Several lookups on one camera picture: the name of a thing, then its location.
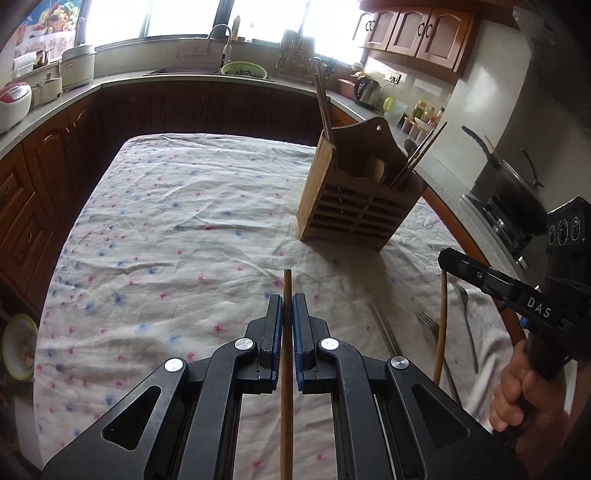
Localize black wok on stove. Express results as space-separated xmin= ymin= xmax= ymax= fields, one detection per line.
xmin=462 ymin=125 xmax=547 ymax=236

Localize fruit poster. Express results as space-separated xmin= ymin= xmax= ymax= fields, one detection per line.
xmin=11 ymin=0 xmax=83 ymax=61

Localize silver fork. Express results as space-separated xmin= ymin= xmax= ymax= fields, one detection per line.
xmin=416 ymin=311 xmax=439 ymax=348

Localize dark metal chopstick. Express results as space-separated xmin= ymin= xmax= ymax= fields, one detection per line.
xmin=368 ymin=297 xmax=463 ymax=407

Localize kitchen faucet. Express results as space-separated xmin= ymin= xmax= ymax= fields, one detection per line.
xmin=206 ymin=23 xmax=232 ymax=70

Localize spice bottles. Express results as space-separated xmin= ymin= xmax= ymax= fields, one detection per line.
xmin=402 ymin=100 xmax=445 ymax=143

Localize black ladle in holder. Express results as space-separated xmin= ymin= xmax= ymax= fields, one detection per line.
xmin=404 ymin=137 xmax=420 ymax=173

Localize wooden utensil holder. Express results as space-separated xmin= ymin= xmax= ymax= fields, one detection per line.
xmin=297 ymin=117 xmax=426 ymax=251

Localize green colander bowl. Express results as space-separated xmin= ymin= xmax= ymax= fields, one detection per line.
xmin=221 ymin=61 xmax=269 ymax=80

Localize white floral tablecloth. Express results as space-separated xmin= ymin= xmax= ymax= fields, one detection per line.
xmin=33 ymin=134 xmax=511 ymax=463

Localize chopsticks standing in holder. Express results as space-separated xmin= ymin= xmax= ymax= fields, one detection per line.
xmin=311 ymin=57 xmax=334 ymax=144

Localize knife rack on counter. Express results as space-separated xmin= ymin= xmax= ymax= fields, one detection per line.
xmin=276 ymin=30 xmax=315 ymax=84

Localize wooden cabinets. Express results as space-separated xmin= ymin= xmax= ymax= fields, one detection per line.
xmin=359 ymin=1 xmax=517 ymax=79
xmin=0 ymin=80 xmax=359 ymax=315

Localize wooden upper cabinets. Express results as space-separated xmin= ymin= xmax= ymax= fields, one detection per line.
xmin=359 ymin=1 xmax=517 ymax=79

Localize wooden lower cabinets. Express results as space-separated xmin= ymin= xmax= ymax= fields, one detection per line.
xmin=0 ymin=80 xmax=359 ymax=315

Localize white electric pot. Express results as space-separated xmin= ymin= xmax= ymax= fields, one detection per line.
xmin=60 ymin=44 xmax=96 ymax=91

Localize white red rice cooker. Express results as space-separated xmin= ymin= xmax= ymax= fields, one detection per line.
xmin=0 ymin=82 xmax=32 ymax=134

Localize silver metal chopstick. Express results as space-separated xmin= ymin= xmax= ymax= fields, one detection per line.
xmin=392 ymin=130 xmax=435 ymax=186

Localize green bowl on floor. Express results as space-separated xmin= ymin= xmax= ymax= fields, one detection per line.
xmin=2 ymin=313 xmax=38 ymax=382

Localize small white cooker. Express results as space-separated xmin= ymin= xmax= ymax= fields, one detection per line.
xmin=32 ymin=75 xmax=62 ymax=108

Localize gas stove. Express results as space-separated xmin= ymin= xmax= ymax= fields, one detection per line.
xmin=461 ymin=193 xmax=548 ymax=278

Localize brown wooden chopstick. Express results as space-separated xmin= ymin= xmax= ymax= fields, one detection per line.
xmin=280 ymin=269 xmax=294 ymax=480

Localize person's right hand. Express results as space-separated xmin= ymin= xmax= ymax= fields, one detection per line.
xmin=489 ymin=340 xmax=567 ymax=433

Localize electric kettle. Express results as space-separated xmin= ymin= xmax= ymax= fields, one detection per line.
xmin=355 ymin=75 xmax=381 ymax=110

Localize wooden spoon in holder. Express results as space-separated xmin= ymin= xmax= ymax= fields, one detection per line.
xmin=366 ymin=158 xmax=388 ymax=183

